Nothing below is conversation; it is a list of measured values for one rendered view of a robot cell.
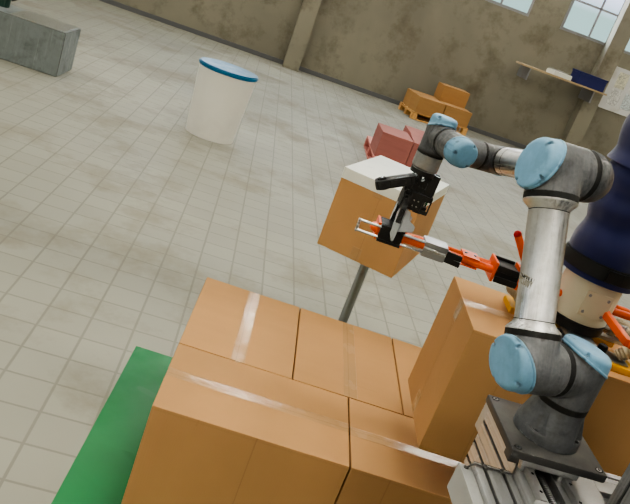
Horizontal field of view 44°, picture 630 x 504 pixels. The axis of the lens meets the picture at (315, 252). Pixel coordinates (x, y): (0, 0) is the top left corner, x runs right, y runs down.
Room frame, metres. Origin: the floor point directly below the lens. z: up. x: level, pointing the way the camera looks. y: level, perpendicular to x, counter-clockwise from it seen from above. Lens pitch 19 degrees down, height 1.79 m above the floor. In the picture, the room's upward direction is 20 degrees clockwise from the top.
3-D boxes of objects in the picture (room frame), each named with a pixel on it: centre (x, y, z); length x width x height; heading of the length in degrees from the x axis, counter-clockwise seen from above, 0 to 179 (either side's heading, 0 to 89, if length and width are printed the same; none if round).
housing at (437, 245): (2.13, -0.31, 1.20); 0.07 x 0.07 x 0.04; 5
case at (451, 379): (2.18, -0.75, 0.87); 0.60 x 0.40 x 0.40; 95
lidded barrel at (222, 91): (7.41, 1.37, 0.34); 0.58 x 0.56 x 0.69; 100
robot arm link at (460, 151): (2.03, -0.26, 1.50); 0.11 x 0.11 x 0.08; 27
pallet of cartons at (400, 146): (9.24, -0.56, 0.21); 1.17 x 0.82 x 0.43; 9
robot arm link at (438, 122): (2.11, -0.20, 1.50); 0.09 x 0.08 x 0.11; 27
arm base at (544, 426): (1.58, -0.63, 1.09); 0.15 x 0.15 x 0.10
